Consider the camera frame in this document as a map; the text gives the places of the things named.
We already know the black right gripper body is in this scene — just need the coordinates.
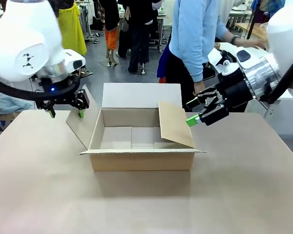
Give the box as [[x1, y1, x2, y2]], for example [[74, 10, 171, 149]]
[[209, 70, 256, 108]]

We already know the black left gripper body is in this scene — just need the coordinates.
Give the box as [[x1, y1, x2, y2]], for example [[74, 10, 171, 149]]
[[30, 74, 80, 106]]

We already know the brown cardboard box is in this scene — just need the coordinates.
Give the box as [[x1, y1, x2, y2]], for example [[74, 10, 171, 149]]
[[65, 82, 208, 172]]

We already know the blue-sweater person left forearm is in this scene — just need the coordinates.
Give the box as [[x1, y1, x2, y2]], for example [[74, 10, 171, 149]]
[[224, 29, 256, 49]]

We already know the blue-sweater person right forearm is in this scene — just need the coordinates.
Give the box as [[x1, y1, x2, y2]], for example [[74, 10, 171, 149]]
[[185, 52, 205, 83]]

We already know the blue-sweater person right hand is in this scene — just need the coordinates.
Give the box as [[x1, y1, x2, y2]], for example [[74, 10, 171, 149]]
[[192, 80, 206, 97]]

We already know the blue-sweater person left hand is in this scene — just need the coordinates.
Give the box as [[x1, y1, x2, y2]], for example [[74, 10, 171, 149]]
[[252, 39, 269, 51]]

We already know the light blue towel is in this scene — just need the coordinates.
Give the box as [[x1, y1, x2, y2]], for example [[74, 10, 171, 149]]
[[0, 93, 34, 115]]

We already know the white worktable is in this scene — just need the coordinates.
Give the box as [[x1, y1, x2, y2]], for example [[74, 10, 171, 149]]
[[214, 41, 272, 56]]

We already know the blue and red garment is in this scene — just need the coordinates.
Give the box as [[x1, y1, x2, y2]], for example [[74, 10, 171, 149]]
[[157, 45, 172, 85]]

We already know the white cabinet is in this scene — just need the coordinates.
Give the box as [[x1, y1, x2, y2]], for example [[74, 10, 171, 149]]
[[244, 91, 293, 142]]

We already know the yellow hanging garment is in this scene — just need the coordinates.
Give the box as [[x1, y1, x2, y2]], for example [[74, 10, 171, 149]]
[[57, 1, 88, 56]]

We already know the wooden table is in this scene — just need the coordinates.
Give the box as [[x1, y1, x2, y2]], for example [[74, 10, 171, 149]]
[[235, 22, 269, 41]]

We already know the person in light blue sweater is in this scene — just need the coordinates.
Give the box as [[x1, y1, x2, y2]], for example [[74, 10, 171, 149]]
[[161, 0, 235, 113]]

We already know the mannequin with orange skirt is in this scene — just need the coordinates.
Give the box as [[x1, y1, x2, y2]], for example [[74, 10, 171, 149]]
[[97, 0, 121, 67]]

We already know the mannequin in black clothes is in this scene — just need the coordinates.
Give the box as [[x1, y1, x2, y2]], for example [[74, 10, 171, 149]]
[[117, 0, 162, 74]]

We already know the white sewing table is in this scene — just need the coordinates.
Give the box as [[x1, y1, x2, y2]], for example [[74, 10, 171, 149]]
[[148, 13, 173, 54]]

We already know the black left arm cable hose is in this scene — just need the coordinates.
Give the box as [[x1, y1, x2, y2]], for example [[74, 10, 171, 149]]
[[0, 74, 83, 101]]

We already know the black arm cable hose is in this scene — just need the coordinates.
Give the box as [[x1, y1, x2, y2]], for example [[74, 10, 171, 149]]
[[260, 55, 293, 104], [0, 74, 83, 101]]

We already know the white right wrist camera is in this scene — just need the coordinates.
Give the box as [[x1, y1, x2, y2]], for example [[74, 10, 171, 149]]
[[207, 48, 237, 75]]

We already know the flat floor base plate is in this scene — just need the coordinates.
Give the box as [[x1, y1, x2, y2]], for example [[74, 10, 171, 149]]
[[75, 69, 94, 78]]

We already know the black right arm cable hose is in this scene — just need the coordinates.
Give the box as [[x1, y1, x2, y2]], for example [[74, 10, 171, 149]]
[[260, 55, 293, 104]]

